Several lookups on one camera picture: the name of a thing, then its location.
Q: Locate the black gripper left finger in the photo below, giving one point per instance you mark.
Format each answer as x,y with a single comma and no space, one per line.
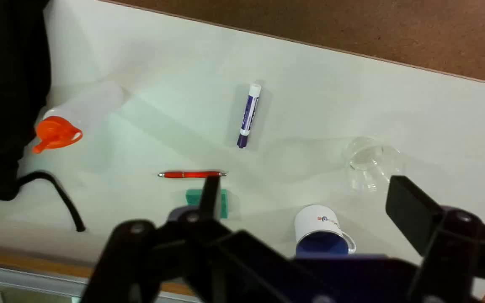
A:
159,264

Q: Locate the white mug blue inside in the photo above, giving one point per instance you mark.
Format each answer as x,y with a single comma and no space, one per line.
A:
319,221

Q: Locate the green sponge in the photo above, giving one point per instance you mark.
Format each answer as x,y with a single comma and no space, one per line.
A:
225,203

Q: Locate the blue white marker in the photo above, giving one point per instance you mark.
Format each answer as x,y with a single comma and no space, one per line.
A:
249,115

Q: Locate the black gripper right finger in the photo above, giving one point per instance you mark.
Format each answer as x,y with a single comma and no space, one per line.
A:
456,247

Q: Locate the metal window frame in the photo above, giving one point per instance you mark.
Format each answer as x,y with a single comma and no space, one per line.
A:
18,280

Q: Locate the red pen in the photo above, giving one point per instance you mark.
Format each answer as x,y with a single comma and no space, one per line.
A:
190,174

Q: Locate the translucent plastic container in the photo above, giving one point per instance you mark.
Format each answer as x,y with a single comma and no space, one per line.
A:
94,104

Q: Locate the clear plastic cup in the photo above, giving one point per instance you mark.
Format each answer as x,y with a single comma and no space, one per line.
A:
368,163

